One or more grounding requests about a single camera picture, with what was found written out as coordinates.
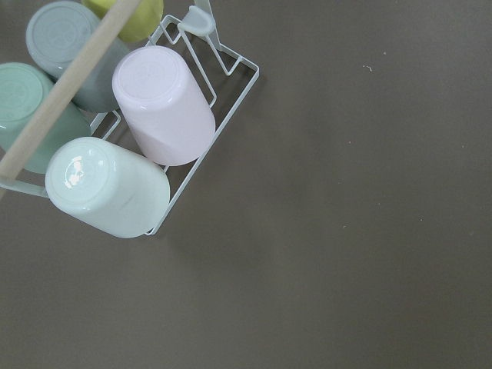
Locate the pink upturned cup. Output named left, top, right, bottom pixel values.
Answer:
left=112, top=46, right=215, bottom=166

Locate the pale mint upturned cup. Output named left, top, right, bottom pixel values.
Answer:
left=45, top=137, right=170, bottom=238

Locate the yellow green upturned cup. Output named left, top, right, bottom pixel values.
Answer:
left=81, top=0, right=164, bottom=43

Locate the grey blue upturned cup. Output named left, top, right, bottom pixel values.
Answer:
left=25, top=1, right=130, bottom=113

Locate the white wire cup rack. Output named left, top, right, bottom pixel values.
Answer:
left=0, top=0, right=260, bottom=237

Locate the wooden rack handle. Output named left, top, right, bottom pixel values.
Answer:
left=1, top=0, right=141, bottom=180

